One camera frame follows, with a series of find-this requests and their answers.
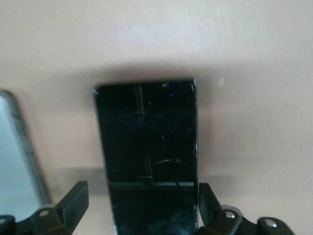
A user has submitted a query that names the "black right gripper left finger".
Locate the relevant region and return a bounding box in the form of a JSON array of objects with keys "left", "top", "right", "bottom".
[{"left": 0, "top": 180, "right": 89, "bottom": 235}]

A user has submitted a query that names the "black smartphone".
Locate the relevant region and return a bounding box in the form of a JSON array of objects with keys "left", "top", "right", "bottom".
[{"left": 91, "top": 79, "right": 199, "bottom": 235}]

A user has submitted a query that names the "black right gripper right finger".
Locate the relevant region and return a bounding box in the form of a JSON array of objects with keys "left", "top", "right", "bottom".
[{"left": 197, "top": 182, "right": 293, "bottom": 235}]

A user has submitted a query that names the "silver closed laptop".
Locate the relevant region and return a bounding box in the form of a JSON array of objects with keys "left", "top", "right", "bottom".
[{"left": 0, "top": 89, "right": 51, "bottom": 217}]

